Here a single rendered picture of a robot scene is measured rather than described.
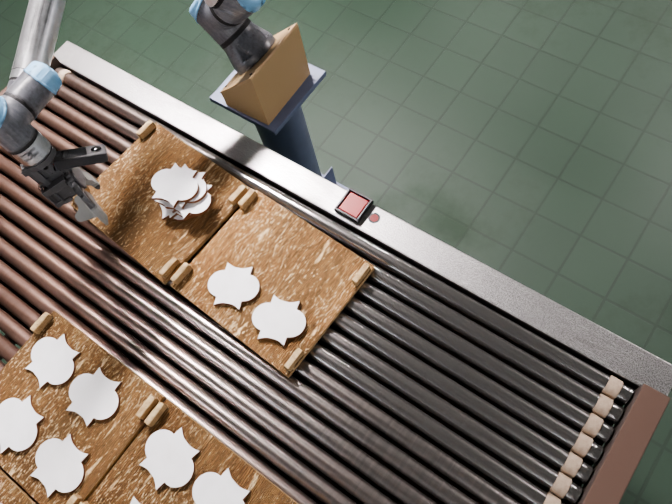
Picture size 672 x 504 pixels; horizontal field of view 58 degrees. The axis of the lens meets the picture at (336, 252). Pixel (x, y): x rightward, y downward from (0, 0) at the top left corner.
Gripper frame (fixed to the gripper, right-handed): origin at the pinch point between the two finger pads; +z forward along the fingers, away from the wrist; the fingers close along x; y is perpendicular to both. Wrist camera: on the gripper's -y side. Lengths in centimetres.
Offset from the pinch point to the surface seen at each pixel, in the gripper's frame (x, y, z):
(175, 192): -5.6, -13.4, 12.1
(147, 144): -33.6, -10.5, 12.4
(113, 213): -17.0, 6.4, 14.7
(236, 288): 21.4, -14.4, 27.5
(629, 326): 37, -117, 147
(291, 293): 29, -26, 32
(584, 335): 69, -79, 54
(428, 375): 61, -44, 46
